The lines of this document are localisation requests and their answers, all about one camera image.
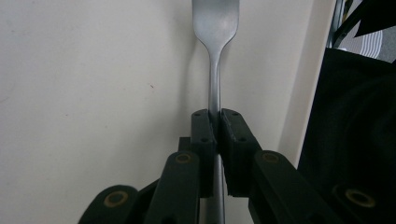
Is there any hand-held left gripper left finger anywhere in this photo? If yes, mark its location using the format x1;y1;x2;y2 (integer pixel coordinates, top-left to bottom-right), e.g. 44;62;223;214
190;108;218;199

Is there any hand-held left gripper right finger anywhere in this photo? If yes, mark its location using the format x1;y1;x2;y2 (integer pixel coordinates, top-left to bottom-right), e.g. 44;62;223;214
219;107;263;198

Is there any silver metal fork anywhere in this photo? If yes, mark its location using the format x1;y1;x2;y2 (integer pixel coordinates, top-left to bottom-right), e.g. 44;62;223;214
191;0;241;224

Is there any beige plastic tray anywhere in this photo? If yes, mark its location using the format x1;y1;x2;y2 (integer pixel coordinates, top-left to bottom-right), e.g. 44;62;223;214
0;0;339;224

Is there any metal stand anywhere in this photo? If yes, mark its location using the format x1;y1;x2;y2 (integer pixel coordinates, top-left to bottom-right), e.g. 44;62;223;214
325;0;348;49

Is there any grey white striped cloth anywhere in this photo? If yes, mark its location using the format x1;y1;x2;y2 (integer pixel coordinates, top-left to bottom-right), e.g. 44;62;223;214
338;28;385;60

